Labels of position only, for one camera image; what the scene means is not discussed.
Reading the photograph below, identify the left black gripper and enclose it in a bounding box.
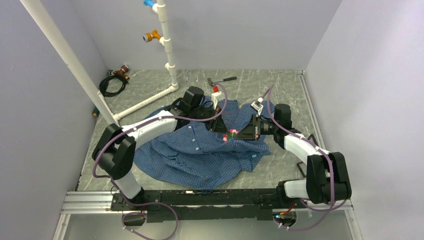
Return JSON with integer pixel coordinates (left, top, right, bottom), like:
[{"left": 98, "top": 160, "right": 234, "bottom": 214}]
[{"left": 191, "top": 105, "right": 231, "bottom": 136}]

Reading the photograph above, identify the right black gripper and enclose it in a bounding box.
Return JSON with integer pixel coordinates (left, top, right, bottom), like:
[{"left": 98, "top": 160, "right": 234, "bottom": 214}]
[{"left": 233, "top": 114, "right": 279, "bottom": 141}]

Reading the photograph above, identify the pink flower brooch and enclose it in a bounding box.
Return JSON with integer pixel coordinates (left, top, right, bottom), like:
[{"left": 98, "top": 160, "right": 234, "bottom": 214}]
[{"left": 222, "top": 129, "right": 239, "bottom": 142}]

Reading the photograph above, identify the blue checkered shirt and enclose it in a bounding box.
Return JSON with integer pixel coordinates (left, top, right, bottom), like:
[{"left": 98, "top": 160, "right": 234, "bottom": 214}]
[{"left": 134, "top": 96, "right": 276, "bottom": 190}]

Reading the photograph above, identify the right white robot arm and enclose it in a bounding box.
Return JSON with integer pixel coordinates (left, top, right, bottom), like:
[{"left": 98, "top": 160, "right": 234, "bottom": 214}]
[{"left": 235, "top": 101, "right": 352, "bottom": 208}]

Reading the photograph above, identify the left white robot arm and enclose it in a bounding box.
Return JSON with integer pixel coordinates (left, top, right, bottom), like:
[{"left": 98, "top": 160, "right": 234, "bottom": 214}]
[{"left": 92, "top": 83, "right": 228, "bottom": 210}]

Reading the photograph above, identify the green orange screwdriver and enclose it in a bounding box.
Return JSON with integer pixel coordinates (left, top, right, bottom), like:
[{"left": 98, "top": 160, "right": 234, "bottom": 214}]
[{"left": 91, "top": 107, "right": 100, "bottom": 117}]

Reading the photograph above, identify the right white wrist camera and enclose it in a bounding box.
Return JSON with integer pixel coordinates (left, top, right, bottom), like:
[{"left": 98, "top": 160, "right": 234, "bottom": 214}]
[{"left": 250, "top": 97, "right": 264, "bottom": 117}]

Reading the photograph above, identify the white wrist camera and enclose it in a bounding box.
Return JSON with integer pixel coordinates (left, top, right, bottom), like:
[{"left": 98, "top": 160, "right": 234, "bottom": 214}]
[
  {"left": 250, "top": 97, "right": 264, "bottom": 117},
  {"left": 210, "top": 91, "right": 226, "bottom": 110}
]

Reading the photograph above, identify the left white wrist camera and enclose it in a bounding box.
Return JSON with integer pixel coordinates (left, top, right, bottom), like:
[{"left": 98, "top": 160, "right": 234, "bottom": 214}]
[{"left": 210, "top": 91, "right": 226, "bottom": 110}]

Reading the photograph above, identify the black handled hammer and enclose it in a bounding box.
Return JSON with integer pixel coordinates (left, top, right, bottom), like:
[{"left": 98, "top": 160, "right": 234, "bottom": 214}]
[{"left": 207, "top": 76, "right": 238, "bottom": 87}]

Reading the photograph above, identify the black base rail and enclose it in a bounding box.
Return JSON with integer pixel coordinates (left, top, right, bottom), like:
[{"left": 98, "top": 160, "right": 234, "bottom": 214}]
[{"left": 110, "top": 188, "right": 304, "bottom": 223}]

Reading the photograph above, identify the orange hose nozzle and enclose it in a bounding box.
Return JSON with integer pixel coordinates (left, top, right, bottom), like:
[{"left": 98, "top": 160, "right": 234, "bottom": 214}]
[{"left": 142, "top": 29, "right": 162, "bottom": 43}]

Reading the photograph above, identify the coiled black hose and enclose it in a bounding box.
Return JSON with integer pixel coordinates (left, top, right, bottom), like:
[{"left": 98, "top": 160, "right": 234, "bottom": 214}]
[{"left": 98, "top": 74, "right": 128, "bottom": 98}]

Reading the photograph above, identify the white PVC pipe frame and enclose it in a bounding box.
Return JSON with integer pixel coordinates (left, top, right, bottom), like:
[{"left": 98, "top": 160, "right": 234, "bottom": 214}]
[{"left": 21, "top": 0, "right": 179, "bottom": 124}]

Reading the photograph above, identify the blue hose nozzle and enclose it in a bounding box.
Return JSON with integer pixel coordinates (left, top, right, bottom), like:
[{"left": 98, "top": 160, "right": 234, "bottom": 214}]
[{"left": 143, "top": 0, "right": 155, "bottom": 8}]

